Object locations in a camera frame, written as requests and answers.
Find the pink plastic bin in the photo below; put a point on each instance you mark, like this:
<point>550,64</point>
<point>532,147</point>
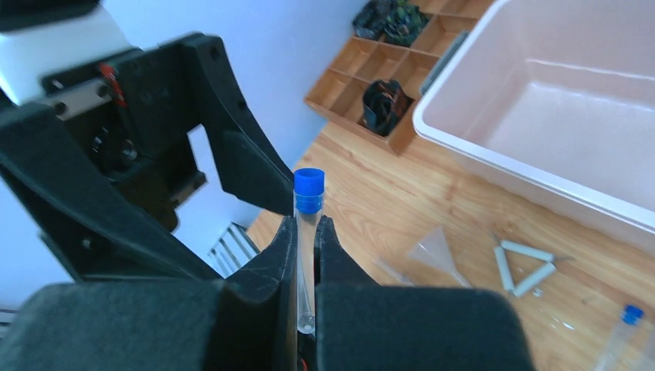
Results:
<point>554,101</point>

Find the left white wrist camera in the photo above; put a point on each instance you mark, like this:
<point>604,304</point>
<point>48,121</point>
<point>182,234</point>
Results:
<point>29,54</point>

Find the wooden compartment tray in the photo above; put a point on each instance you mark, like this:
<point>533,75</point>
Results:
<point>337,95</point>

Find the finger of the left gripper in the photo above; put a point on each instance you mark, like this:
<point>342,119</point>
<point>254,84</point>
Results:
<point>248,166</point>

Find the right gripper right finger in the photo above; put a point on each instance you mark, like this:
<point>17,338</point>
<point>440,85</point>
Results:
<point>342,324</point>

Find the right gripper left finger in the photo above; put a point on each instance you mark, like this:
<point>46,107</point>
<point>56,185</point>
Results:
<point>261,307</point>

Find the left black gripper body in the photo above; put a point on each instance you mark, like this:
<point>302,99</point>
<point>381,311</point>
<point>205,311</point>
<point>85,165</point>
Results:
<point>103,168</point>

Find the clay pipe triangle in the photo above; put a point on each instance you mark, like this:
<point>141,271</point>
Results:
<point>524,269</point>

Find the clear plastic funnel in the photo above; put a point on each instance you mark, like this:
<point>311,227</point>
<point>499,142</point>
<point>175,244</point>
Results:
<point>433,250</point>

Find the blue capped test tube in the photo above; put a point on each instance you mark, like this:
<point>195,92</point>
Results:
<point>623,331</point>
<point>308,210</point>

